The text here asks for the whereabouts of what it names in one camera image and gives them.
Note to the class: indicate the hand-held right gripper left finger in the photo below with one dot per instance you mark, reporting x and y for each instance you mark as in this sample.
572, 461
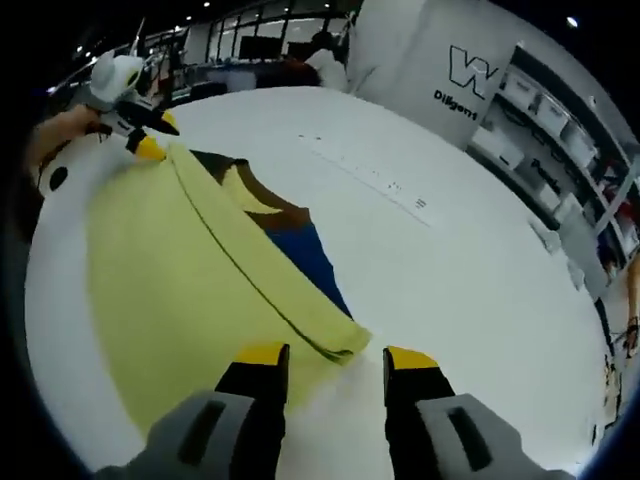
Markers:
200, 440

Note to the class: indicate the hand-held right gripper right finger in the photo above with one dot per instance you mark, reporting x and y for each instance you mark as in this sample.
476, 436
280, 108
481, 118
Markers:
450, 440

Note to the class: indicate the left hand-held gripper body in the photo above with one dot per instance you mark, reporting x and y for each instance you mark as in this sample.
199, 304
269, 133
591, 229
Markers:
117, 80

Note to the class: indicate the yellow black blue garment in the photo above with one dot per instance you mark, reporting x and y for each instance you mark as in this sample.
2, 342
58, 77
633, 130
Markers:
175, 260

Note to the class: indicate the person's left hand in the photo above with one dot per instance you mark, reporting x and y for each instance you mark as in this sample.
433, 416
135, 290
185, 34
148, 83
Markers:
65, 132

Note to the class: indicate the black computer monitor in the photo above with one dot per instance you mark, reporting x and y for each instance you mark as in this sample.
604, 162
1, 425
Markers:
260, 47

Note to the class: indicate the crumpled white cloth pieces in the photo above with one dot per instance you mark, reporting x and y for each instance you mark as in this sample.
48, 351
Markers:
555, 245

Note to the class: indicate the grey box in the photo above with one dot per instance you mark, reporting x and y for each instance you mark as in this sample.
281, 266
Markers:
567, 210

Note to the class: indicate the grey metal shelf rack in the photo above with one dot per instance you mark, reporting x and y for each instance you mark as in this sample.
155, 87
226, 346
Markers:
590, 165

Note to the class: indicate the group of white storage bins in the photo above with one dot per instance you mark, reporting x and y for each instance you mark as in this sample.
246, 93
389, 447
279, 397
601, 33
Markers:
552, 112

